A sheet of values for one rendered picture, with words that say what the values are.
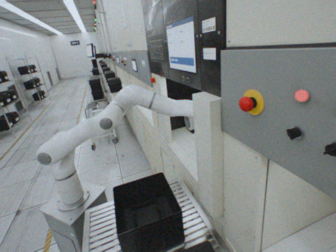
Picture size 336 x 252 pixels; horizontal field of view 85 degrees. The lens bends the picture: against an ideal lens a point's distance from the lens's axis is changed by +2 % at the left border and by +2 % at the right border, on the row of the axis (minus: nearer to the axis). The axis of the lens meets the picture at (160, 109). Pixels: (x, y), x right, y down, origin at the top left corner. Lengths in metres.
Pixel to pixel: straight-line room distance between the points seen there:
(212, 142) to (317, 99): 0.37
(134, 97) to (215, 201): 0.57
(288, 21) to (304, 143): 0.25
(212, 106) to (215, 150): 0.17
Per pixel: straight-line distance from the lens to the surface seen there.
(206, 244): 0.89
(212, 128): 0.67
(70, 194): 1.28
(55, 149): 1.09
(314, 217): 1.01
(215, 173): 0.78
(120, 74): 4.27
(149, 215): 1.10
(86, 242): 1.13
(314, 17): 0.46
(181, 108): 0.85
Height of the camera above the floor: 1.60
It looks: 20 degrees down
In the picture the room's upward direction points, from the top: 7 degrees counter-clockwise
